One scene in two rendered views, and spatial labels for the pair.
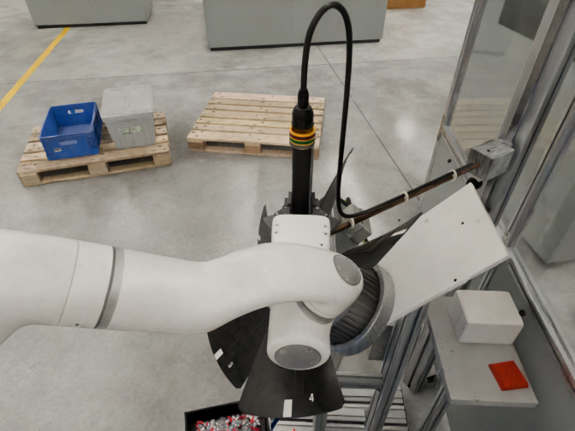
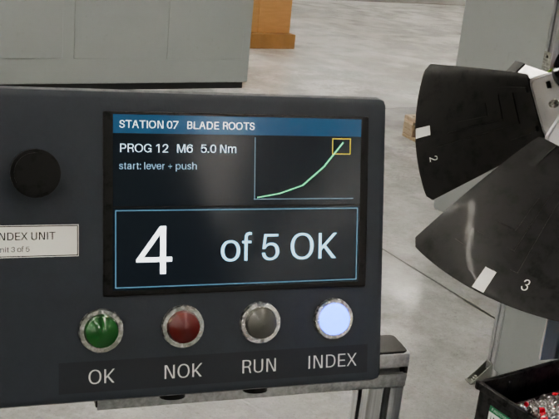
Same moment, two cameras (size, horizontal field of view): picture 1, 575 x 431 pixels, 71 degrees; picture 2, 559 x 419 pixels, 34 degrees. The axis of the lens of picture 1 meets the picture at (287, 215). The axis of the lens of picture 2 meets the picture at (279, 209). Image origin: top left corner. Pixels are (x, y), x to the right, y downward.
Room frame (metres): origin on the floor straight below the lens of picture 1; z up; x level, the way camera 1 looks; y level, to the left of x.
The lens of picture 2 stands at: (-0.30, 0.84, 1.37)
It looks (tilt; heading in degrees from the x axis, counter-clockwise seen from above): 18 degrees down; 338
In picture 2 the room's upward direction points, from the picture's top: 6 degrees clockwise
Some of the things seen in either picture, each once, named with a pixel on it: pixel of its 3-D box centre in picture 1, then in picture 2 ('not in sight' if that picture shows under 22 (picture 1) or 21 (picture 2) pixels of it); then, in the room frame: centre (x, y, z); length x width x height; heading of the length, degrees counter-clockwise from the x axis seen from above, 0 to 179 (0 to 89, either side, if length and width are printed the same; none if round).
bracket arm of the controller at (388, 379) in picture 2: not in sight; (255, 370); (0.26, 0.62, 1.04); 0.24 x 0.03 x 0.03; 87
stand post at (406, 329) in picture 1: (388, 379); not in sight; (0.71, -0.37, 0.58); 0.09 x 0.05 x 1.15; 177
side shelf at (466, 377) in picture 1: (472, 345); not in sight; (0.68, -0.58, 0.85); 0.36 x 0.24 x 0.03; 177
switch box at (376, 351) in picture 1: (392, 333); not in sight; (0.80, -0.37, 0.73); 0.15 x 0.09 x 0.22; 87
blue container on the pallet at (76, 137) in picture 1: (74, 129); not in sight; (3.14, 1.87, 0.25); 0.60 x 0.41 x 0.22; 16
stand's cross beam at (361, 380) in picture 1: (356, 380); not in sight; (0.72, -0.25, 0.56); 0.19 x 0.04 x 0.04; 87
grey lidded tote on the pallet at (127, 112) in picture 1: (132, 116); not in sight; (3.28, 1.39, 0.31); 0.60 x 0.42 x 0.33; 16
